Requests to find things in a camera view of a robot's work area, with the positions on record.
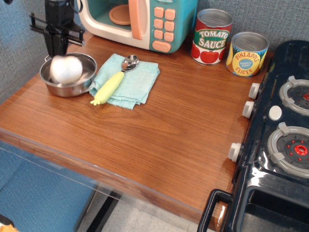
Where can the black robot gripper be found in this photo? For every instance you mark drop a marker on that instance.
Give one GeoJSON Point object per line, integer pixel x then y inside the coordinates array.
{"type": "Point", "coordinates": [58, 26]}

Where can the plush white brown mushroom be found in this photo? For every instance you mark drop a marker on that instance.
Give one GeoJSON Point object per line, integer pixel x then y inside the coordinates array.
{"type": "Point", "coordinates": [65, 70]}

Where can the silver metal pot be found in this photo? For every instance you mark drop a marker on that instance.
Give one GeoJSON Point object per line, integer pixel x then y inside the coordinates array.
{"type": "Point", "coordinates": [74, 89]}

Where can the light blue folded cloth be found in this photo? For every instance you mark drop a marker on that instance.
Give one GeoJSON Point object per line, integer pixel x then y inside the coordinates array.
{"type": "Point", "coordinates": [135, 86]}

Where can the teal toy microwave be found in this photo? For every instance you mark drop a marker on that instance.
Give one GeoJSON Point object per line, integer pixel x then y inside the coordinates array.
{"type": "Point", "coordinates": [156, 25]}

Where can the tomato sauce can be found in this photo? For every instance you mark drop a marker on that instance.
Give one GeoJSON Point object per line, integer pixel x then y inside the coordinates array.
{"type": "Point", "coordinates": [212, 30]}

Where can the black table leg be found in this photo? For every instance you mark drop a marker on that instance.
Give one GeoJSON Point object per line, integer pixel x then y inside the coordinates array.
{"type": "Point", "coordinates": [100, 209]}

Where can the pineapple slices can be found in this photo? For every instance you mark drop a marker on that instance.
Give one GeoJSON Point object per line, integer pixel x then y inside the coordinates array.
{"type": "Point", "coordinates": [247, 53]}

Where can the orange plush toy corner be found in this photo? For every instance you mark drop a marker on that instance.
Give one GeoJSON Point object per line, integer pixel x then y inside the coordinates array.
{"type": "Point", "coordinates": [8, 228]}

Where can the white stove knob middle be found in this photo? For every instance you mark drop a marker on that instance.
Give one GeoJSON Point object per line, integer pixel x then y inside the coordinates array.
{"type": "Point", "coordinates": [247, 109]}

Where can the white stove knob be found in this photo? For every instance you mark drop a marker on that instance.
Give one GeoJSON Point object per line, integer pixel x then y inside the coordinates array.
{"type": "Point", "coordinates": [234, 151]}
{"type": "Point", "coordinates": [254, 90]}
{"type": "Point", "coordinates": [247, 109]}

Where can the white stove knob upper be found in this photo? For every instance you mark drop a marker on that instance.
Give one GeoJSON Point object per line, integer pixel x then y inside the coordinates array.
{"type": "Point", "coordinates": [254, 90]}

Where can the white stove knob lower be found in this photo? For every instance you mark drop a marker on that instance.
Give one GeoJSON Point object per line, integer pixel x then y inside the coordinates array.
{"type": "Point", "coordinates": [234, 151]}

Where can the dark blue toy stove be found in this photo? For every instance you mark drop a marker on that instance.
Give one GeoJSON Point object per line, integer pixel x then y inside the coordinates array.
{"type": "Point", "coordinates": [271, 179]}

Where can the yellow handled metal spoon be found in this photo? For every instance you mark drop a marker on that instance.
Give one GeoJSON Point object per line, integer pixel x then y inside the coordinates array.
{"type": "Point", "coordinates": [110, 86]}

